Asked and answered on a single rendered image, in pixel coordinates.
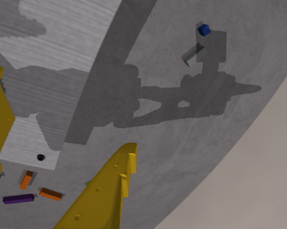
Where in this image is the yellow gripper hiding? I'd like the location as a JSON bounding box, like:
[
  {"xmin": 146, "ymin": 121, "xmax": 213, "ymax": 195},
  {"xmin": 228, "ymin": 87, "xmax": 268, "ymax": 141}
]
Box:
[{"xmin": 53, "ymin": 143, "xmax": 137, "ymax": 229}]

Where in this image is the purple rod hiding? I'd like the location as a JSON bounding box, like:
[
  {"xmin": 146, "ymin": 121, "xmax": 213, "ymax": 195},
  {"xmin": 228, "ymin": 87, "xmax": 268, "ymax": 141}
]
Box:
[{"xmin": 3, "ymin": 194, "xmax": 34, "ymax": 204}]

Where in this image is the orange rod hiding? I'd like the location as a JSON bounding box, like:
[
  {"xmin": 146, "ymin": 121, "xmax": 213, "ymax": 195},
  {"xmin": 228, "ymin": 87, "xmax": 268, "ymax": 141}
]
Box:
[
  {"xmin": 39, "ymin": 188, "xmax": 62, "ymax": 201},
  {"xmin": 20, "ymin": 171, "xmax": 33, "ymax": 190}
]

